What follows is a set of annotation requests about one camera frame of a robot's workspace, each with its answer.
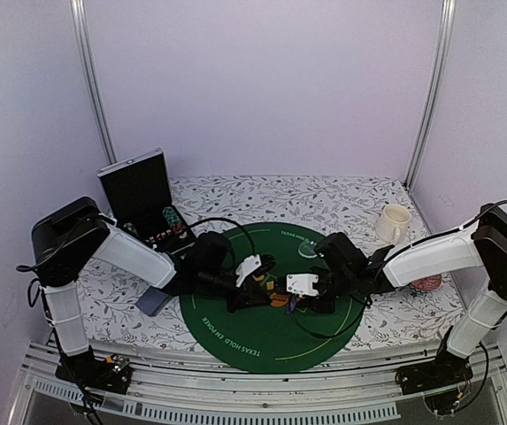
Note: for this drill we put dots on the left aluminium frame post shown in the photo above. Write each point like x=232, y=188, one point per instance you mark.
x=80, y=25

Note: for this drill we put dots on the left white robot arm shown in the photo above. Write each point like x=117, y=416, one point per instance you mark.
x=78, y=236

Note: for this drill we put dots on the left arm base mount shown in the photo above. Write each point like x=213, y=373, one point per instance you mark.
x=112, y=374

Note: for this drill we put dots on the aluminium frame post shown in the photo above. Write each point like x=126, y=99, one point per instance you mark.
x=80, y=25
x=441, y=53

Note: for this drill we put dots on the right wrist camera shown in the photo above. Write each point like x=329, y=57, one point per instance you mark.
x=302, y=284

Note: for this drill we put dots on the green poker chip stack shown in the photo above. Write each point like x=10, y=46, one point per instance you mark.
x=173, y=219

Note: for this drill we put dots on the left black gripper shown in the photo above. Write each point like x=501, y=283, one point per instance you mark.
x=246, y=296

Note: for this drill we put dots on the right aluminium frame post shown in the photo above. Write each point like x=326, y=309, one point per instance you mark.
x=441, y=53

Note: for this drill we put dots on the orange big blind button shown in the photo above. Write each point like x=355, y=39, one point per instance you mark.
x=278, y=301

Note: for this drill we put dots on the aluminium poker chip case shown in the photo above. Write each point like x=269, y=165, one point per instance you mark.
x=137, y=190

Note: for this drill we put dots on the purple small blind button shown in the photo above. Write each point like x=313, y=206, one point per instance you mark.
x=291, y=305

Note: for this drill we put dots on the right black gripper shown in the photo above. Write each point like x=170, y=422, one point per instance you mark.
x=326, y=308

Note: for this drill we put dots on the cream ceramic mug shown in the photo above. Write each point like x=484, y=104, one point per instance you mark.
x=392, y=225

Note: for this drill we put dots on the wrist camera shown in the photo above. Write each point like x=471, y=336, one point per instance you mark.
x=255, y=266
x=302, y=284

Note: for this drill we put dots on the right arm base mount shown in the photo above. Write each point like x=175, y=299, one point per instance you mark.
x=445, y=369

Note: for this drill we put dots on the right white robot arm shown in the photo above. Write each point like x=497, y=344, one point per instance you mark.
x=478, y=244

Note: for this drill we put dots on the floral patterned table cover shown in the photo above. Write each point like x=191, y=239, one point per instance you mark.
x=324, y=204

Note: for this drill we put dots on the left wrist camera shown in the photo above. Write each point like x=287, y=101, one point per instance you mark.
x=255, y=266

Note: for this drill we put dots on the blue playing card deck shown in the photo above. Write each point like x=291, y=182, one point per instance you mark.
x=152, y=301

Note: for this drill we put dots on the aluminium front rail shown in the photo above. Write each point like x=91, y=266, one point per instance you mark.
x=178, y=387

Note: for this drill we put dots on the red patterned small bowl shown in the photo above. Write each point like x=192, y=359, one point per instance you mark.
x=427, y=284

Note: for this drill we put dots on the round green poker mat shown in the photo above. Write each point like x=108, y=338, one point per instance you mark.
x=268, y=339

